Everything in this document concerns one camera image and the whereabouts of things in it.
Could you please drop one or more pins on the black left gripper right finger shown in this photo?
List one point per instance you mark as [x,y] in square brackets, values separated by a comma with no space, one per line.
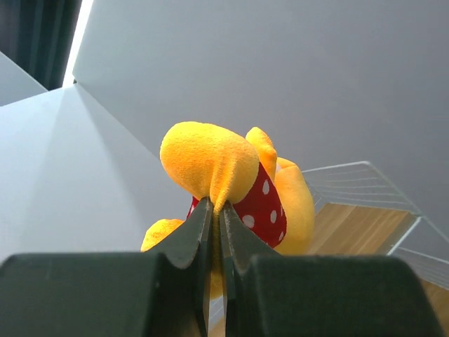
[267,294]

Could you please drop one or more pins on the white wire wooden shelf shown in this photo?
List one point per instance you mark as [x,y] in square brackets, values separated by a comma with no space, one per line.
[359,212]

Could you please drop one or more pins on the yellow bear plush polka shirt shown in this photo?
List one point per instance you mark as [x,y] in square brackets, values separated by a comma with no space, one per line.
[268,193]

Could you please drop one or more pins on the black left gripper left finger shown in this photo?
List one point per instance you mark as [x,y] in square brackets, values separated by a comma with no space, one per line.
[161,292]

